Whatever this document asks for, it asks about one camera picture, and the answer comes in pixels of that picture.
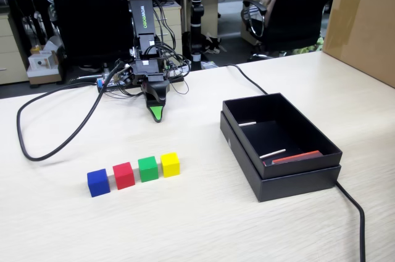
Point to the white carton with camera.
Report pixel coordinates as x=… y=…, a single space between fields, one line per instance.
x=43 y=74

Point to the white stick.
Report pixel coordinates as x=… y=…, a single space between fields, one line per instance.
x=273 y=153
x=247 y=124

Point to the red cube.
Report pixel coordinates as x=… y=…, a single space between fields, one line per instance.
x=124 y=177

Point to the blue controller board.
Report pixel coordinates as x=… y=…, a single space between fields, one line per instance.
x=101 y=83

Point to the red flat slab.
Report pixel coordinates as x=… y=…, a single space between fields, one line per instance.
x=296 y=157

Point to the camouflage bag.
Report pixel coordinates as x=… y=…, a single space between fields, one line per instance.
x=305 y=49

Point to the yellow cube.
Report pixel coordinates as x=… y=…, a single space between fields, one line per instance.
x=170 y=166

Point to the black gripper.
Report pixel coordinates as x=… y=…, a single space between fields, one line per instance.
x=146 y=69

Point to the blue cube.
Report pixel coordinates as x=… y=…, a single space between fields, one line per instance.
x=98 y=183

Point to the large cardboard box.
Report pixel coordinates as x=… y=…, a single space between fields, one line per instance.
x=364 y=27

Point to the black armrest office chair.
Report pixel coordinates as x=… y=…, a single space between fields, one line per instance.
x=296 y=12

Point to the black mesh office chair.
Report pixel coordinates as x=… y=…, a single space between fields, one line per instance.
x=89 y=12

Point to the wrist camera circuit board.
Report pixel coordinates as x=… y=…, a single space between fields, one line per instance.
x=125 y=75

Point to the beige drawer cabinet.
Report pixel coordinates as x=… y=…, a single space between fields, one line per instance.
x=12 y=52
x=171 y=27

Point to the black box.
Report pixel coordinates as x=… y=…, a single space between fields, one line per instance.
x=302 y=166

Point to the green cube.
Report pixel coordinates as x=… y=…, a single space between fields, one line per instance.
x=148 y=169

